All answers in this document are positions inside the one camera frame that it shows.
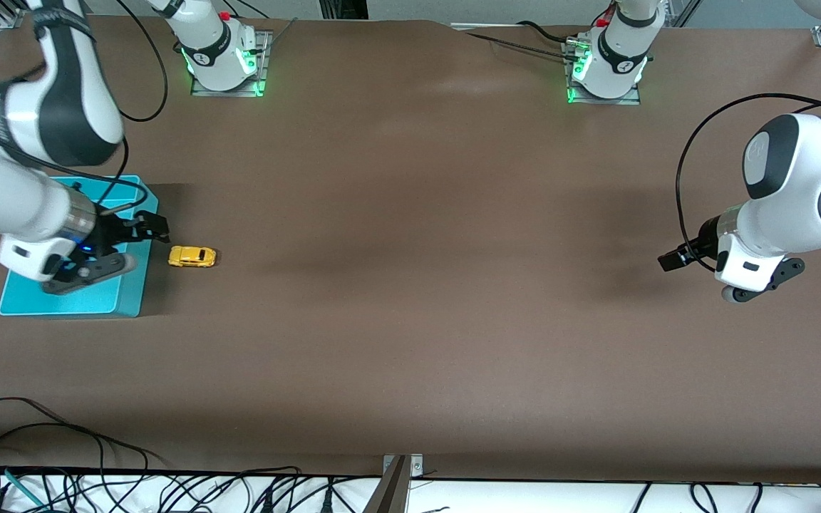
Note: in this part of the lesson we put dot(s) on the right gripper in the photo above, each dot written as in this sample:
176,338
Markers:
112,229

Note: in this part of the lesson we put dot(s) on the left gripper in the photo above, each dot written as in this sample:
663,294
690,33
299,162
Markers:
697,249

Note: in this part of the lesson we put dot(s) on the yellow beetle toy car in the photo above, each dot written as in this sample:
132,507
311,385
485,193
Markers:
192,256

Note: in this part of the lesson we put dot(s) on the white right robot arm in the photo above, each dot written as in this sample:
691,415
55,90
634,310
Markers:
11,199

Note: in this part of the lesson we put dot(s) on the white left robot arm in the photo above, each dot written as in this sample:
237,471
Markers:
802,206

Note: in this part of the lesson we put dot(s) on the turquoise plastic bin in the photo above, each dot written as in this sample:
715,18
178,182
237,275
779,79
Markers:
61,303

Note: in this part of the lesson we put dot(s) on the dark metal bar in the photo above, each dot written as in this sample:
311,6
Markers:
389,495

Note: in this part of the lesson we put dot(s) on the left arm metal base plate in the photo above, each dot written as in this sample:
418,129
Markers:
610,101

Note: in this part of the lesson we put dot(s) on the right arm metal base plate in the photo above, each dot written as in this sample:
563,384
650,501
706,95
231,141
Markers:
259,50

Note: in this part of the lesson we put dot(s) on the black frame post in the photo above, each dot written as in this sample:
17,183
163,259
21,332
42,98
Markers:
343,8

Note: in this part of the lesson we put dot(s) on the small metal bracket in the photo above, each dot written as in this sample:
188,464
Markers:
416,467

